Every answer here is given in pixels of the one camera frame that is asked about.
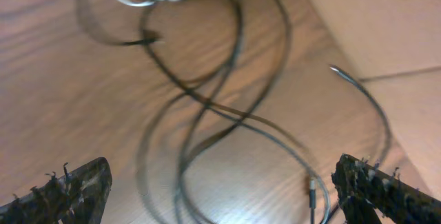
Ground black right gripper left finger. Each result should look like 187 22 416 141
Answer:
1 157 112 224

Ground brown cardboard side panel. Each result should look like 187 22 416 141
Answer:
311 0 440 196

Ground black cable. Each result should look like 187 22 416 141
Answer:
329 64 393 166
136 0 331 224

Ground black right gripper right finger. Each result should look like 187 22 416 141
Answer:
331 154 440 224

